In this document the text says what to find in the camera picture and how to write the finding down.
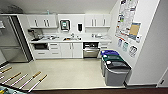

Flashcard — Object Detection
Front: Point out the white two-door base cabinet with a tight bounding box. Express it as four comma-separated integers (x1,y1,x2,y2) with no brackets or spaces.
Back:
59,42,84,59

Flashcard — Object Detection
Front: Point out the steel sink basin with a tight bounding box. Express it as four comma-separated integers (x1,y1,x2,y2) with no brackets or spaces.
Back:
63,37,82,42

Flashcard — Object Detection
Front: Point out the chrome sink faucet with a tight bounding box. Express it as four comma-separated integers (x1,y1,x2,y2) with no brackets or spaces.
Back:
69,32,76,39

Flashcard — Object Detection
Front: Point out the white narrow drawer cabinet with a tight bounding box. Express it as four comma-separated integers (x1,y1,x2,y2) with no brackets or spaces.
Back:
99,40,112,56

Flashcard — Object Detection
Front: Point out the blue lid waste bin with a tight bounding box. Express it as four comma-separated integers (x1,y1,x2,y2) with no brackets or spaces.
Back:
100,49,120,73

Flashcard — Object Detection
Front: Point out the steel paper towel dispenser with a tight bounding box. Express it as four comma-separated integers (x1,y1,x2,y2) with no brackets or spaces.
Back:
59,19,71,32

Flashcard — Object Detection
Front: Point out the white wide drawer cabinet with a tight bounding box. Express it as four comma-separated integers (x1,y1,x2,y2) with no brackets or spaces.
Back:
31,42,62,60

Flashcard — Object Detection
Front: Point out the green lid waste bin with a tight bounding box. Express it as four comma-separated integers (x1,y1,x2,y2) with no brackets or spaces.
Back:
101,54,126,78

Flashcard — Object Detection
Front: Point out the dish rack with items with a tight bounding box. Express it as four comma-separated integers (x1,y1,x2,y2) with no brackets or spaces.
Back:
41,34,60,41

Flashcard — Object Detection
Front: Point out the black lid grey bin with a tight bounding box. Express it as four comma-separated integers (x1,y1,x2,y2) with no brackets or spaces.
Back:
104,61,132,87

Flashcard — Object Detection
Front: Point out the black built-in microwave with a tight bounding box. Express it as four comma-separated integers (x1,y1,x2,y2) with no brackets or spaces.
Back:
33,43,50,51

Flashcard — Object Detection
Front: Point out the beige notice sheet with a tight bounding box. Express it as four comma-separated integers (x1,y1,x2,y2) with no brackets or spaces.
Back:
128,22,141,40

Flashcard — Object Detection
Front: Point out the stainless steel refrigerator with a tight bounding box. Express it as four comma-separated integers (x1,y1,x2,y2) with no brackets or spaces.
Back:
0,14,33,64

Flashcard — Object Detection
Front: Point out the white room door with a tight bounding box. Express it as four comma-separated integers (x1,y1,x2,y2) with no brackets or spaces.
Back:
156,63,168,88

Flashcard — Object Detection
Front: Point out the white three-door wall cabinet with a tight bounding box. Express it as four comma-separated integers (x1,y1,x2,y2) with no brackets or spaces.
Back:
84,13,112,28

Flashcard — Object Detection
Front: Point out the small blue wall sign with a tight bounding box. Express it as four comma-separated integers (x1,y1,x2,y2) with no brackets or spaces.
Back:
116,38,123,48

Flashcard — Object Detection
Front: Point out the small green wall sign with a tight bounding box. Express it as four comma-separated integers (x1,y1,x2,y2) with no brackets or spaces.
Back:
121,41,130,53

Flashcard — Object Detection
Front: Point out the large colourful wall poster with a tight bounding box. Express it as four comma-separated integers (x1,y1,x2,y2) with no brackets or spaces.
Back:
115,0,140,41

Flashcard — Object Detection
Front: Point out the white wall switch box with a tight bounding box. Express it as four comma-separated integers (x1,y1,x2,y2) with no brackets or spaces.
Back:
136,35,143,43

